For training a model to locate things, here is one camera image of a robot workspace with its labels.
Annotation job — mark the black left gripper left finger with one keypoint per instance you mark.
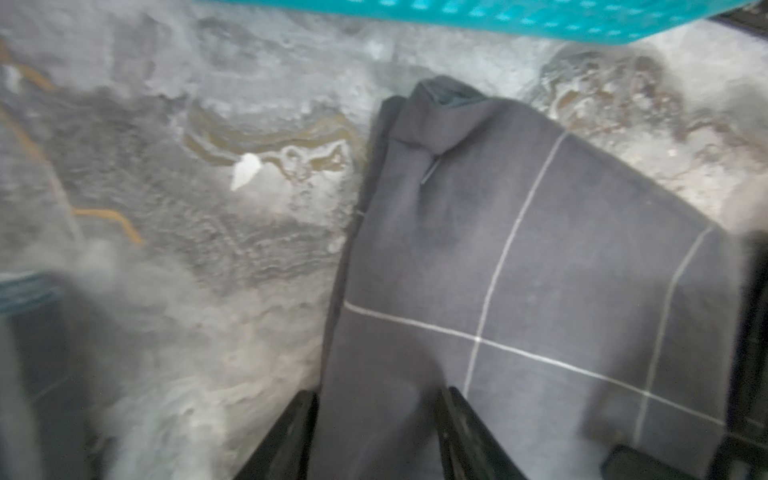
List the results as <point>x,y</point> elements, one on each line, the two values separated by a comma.
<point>283,453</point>

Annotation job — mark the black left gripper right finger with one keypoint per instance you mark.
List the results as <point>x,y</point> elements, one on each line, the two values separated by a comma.
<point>467,447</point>

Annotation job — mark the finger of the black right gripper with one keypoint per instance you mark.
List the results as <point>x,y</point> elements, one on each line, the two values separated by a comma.
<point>744,372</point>

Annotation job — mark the dark grey checked pillowcase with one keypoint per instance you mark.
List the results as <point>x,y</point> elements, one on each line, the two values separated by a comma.
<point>574,302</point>

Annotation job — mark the teal plastic basket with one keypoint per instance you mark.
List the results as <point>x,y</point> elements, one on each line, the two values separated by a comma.
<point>607,22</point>

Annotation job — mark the clear pencil jar blue lid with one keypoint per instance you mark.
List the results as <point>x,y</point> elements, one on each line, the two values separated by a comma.
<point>43,424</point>

